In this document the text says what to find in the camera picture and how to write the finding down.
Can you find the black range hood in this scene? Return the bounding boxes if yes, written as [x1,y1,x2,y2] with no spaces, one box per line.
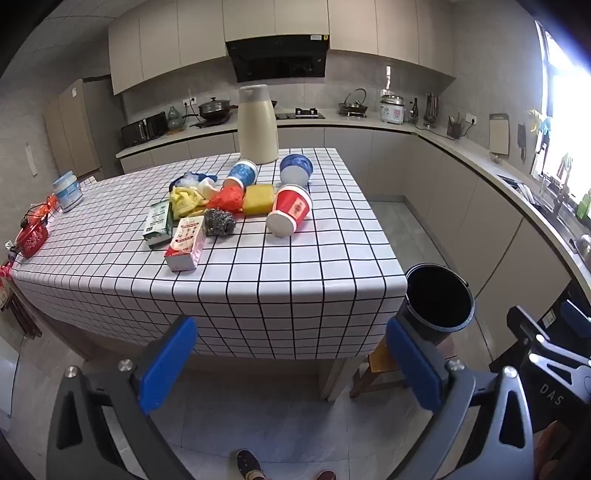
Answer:
[225,33,330,84]

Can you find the kitchen sink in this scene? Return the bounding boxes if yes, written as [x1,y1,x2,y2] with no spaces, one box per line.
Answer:
[499,173,591,259]

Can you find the kitchen window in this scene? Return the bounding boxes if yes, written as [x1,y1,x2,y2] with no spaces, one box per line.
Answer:
[536,18,591,195]

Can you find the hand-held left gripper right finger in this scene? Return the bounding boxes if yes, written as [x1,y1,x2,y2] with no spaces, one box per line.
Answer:
[385,318,539,480]

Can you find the red paper cup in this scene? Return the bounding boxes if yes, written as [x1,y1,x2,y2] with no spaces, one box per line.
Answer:
[265,184,314,237]

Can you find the dark blue paper bowl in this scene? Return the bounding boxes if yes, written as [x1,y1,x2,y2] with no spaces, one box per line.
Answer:
[279,154,315,186]

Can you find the blue and white canister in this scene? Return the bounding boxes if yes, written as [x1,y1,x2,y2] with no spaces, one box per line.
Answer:
[52,171,84,213]

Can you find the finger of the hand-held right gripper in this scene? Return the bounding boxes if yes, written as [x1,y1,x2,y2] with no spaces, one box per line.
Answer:
[506,305,591,384]
[560,299,591,329]

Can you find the black lidded pot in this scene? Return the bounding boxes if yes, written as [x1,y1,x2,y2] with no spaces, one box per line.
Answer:
[198,97,234,121]

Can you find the dotted blue slipper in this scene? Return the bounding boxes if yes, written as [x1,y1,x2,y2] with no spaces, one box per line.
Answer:
[236,450,266,480]

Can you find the black gas stove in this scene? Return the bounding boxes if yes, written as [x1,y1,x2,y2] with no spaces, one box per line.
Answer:
[277,108,326,121]

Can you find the dark wooden chair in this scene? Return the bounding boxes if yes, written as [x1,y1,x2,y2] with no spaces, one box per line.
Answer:
[0,291,42,342]

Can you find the wooden stool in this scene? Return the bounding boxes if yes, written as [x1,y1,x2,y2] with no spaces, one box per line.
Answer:
[349,339,455,400]

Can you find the beige kitchen base cabinets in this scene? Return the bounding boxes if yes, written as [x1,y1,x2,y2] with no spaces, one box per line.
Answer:
[115,108,591,324]

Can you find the blue patterned paper cup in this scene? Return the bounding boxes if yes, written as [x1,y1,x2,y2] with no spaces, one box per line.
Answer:
[222,160,259,191]

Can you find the green and white box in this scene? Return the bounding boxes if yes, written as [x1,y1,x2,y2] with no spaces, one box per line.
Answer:
[142,199,175,250]

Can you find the cream thermos jug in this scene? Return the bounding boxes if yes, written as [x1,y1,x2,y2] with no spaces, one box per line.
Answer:
[236,84,280,165]

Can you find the red basket with ribbon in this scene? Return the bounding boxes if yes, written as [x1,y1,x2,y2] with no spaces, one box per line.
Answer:
[17,196,58,259]

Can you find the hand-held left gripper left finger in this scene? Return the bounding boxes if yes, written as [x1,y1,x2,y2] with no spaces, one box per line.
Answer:
[46,315,199,480]

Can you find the yellow sponge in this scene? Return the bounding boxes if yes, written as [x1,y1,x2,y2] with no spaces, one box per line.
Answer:
[242,184,276,217]

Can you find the white rice cooker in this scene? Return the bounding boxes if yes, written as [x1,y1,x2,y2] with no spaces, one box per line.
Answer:
[379,92,407,124]

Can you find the black pan with glass lid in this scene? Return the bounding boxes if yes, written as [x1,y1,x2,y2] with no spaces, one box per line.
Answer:
[338,89,370,116]

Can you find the steel wool scrubber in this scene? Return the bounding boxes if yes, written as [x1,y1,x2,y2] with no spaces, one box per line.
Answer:
[203,208,237,237]

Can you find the metal kitchen faucet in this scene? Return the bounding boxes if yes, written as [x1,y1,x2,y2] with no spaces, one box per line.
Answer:
[540,171,575,217]

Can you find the beige cutting board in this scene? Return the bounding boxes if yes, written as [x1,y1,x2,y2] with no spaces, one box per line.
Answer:
[488,113,510,155]

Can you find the red plastic bag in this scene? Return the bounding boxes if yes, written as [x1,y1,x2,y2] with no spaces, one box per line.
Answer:
[205,185,245,214]

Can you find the red and white carton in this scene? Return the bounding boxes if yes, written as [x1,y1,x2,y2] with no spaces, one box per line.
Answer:
[165,215,208,272]

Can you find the person's right forearm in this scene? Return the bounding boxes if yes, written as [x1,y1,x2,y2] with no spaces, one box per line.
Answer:
[536,422,575,467]

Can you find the black bucket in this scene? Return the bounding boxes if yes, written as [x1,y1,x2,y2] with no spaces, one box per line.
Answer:
[404,264,475,344]

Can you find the black built-in dishwasher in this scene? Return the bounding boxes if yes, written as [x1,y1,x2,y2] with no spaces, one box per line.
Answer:
[531,277,591,333]

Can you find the black microwave oven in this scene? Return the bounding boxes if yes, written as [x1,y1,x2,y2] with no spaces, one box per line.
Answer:
[121,111,168,148]

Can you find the beige refrigerator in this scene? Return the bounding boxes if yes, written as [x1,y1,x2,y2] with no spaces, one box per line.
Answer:
[44,78,125,181]

